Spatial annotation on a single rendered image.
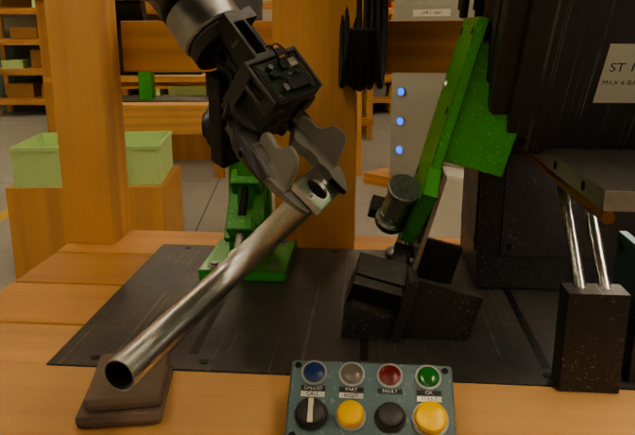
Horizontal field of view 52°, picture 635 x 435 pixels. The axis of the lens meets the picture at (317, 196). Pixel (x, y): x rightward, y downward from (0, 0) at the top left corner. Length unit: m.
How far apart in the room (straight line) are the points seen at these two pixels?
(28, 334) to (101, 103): 0.44
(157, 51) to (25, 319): 0.53
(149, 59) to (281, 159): 0.64
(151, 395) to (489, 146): 0.44
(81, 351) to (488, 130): 0.53
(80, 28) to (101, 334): 0.56
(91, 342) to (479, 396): 0.45
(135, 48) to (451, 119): 0.70
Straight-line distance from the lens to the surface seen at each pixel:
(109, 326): 0.87
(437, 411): 0.60
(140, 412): 0.66
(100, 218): 1.24
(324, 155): 0.70
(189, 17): 0.71
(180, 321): 0.64
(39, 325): 0.95
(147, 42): 1.25
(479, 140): 0.75
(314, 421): 0.60
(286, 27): 1.10
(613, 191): 0.59
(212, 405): 0.68
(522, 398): 0.72
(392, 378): 0.62
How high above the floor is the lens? 1.26
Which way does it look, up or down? 14 degrees down
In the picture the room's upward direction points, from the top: straight up
